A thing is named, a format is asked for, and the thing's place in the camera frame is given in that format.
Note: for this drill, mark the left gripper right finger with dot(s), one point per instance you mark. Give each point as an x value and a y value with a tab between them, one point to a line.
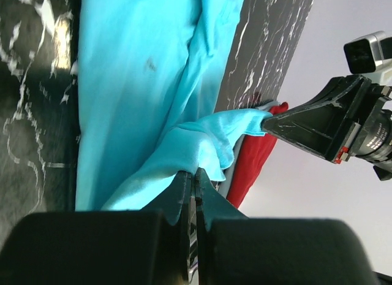
235	249

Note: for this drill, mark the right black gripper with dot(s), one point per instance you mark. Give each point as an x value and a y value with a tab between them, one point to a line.
325	127

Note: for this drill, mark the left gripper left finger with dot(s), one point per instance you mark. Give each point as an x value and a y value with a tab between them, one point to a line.
148	246

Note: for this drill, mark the cyan polo shirt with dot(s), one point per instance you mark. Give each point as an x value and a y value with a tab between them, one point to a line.
149	74

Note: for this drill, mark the folded grey-blue shirt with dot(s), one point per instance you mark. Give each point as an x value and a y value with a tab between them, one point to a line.
224	187

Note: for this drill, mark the folded red shirt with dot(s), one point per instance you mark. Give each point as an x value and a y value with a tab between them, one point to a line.
253	155

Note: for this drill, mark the black marble pattern mat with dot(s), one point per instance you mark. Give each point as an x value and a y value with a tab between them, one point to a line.
39	124

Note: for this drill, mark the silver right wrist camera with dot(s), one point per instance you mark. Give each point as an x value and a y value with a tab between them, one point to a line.
370	56

